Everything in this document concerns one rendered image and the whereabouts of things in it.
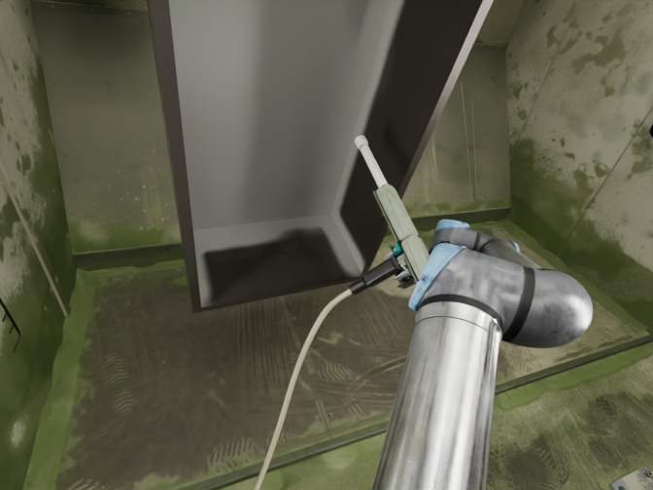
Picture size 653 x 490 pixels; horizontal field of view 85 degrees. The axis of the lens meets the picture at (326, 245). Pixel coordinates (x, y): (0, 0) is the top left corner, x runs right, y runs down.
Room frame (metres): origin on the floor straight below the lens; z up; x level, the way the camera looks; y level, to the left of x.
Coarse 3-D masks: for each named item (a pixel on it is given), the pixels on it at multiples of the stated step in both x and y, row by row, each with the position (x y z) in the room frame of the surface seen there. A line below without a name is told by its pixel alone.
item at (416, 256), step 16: (368, 160) 0.89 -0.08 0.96; (384, 192) 0.79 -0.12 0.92; (384, 208) 0.77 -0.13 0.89; (400, 208) 0.75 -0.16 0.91; (400, 224) 0.72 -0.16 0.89; (400, 240) 0.70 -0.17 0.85; (416, 240) 0.67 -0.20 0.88; (400, 256) 0.67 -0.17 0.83; (416, 256) 0.64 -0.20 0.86; (368, 272) 0.67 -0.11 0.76; (384, 272) 0.66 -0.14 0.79; (416, 272) 0.62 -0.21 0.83; (352, 288) 0.66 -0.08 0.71
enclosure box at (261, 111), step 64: (192, 0) 0.94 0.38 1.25; (256, 0) 1.00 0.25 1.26; (320, 0) 1.07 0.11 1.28; (384, 0) 1.16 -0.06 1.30; (448, 0) 0.96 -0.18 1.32; (192, 64) 0.96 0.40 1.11; (256, 64) 1.03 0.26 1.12; (320, 64) 1.12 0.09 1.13; (384, 64) 1.14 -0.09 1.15; (448, 64) 0.91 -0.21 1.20; (192, 128) 0.99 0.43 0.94; (256, 128) 1.07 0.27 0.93; (320, 128) 1.17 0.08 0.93; (384, 128) 1.08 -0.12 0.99; (192, 192) 1.02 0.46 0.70; (256, 192) 1.12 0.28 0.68; (320, 192) 1.25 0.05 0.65; (192, 256) 0.68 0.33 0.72; (256, 256) 0.99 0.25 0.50; (320, 256) 1.06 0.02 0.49
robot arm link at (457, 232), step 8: (440, 224) 0.94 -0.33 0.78; (448, 224) 0.92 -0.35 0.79; (456, 224) 0.92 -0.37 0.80; (464, 224) 0.92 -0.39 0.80; (440, 232) 0.91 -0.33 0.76; (448, 232) 0.90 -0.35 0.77; (456, 232) 0.90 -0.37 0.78; (464, 232) 0.90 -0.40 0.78; (472, 232) 0.91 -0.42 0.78; (432, 240) 0.92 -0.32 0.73; (440, 240) 0.89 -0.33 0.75; (448, 240) 0.89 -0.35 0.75; (456, 240) 0.88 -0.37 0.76; (464, 240) 0.88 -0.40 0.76; (472, 240) 0.88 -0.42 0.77; (472, 248) 0.87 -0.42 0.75
